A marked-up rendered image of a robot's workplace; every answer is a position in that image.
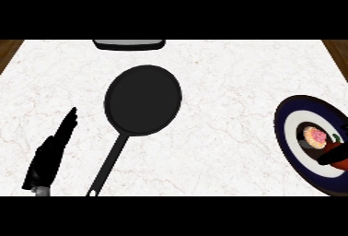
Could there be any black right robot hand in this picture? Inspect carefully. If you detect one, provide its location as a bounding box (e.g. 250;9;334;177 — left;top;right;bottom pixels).
315;124;348;166

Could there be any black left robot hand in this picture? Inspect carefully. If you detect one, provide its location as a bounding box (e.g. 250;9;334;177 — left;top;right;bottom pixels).
20;106;78;192

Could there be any red bell pepper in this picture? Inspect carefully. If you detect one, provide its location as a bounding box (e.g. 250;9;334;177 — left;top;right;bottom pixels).
328;133;348;171

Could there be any blue and white plate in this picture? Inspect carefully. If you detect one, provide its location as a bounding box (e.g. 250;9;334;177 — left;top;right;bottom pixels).
272;94;348;196

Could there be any black frying pan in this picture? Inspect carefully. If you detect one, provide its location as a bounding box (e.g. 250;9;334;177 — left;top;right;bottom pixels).
85;65;182;197

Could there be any pink frosted cupcake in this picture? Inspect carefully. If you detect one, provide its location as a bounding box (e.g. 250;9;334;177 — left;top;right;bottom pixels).
302;125;328;150

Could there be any grey and black appliance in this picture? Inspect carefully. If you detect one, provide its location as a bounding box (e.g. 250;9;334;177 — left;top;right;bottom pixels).
91;39;166;52

